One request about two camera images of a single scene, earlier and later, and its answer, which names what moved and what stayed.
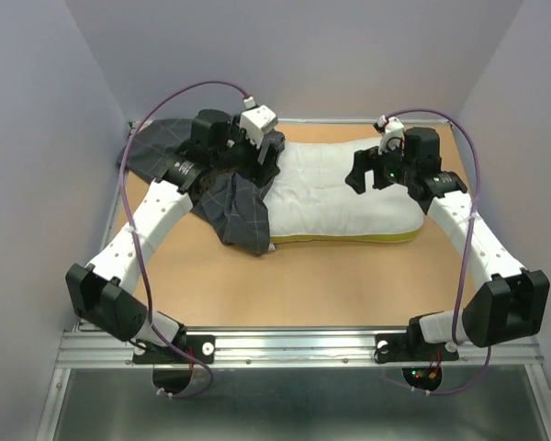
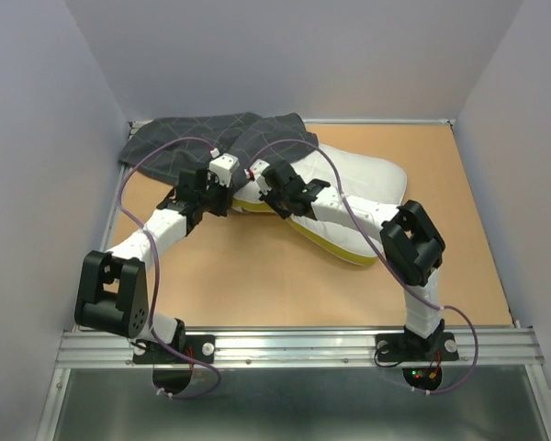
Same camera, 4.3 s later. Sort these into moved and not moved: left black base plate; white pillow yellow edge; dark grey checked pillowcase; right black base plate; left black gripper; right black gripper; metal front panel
Moved: right black gripper; left black gripper; white pillow yellow edge; dark grey checked pillowcase
Not moved: left black base plate; right black base plate; metal front panel
